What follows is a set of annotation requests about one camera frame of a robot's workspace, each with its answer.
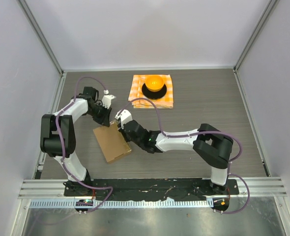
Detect white slotted cable duct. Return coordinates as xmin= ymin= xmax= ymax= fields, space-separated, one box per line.
xmin=29 ymin=198 xmax=213 ymax=209

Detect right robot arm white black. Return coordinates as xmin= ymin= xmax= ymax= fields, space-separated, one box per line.
xmin=118 ymin=120 xmax=233 ymax=194

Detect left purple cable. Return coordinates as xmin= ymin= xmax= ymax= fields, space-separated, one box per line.
xmin=56 ymin=76 xmax=114 ymax=213

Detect black round plate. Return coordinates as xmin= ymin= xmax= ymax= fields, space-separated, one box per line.
xmin=142 ymin=84 xmax=167 ymax=100

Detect brown cardboard express box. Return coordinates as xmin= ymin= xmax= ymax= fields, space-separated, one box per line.
xmin=93 ymin=120 xmax=132 ymax=164

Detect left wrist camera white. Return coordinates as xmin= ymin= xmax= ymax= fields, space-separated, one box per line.
xmin=102 ymin=94 xmax=116 ymax=109

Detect aluminium frame rail front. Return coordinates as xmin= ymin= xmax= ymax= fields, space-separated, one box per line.
xmin=18 ymin=177 xmax=287 ymax=199

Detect purple cable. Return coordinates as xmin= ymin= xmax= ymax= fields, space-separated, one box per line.
xmin=56 ymin=76 xmax=114 ymax=213
xmin=116 ymin=98 xmax=251 ymax=214

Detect orange checkered cloth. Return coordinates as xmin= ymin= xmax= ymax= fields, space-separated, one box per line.
xmin=128 ymin=75 xmax=174 ymax=108

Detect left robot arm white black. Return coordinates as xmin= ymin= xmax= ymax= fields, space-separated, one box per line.
xmin=40 ymin=87 xmax=116 ymax=196

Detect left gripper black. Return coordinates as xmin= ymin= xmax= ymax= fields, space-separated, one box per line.
xmin=86 ymin=104 xmax=112 ymax=127

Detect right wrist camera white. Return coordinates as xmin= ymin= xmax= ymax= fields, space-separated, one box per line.
xmin=115 ymin=109 xmax=133 ymax=129

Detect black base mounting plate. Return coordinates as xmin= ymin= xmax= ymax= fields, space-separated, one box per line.
xmin=63 ymin=178 xmax=239 ymax=202

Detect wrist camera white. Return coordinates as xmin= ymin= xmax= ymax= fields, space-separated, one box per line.
xmin=102 ymin=94 xmax=116 ymax=109
xmin=115 ymin=109 xmax=133 ymax=129

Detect orange bowl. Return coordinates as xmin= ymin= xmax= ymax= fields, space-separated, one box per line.
xmin=145 ymin=75 xmax=164 ymax=92

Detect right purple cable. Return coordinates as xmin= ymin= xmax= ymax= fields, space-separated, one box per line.
xmin=116 ymin=98 xmax=251 ymax=214

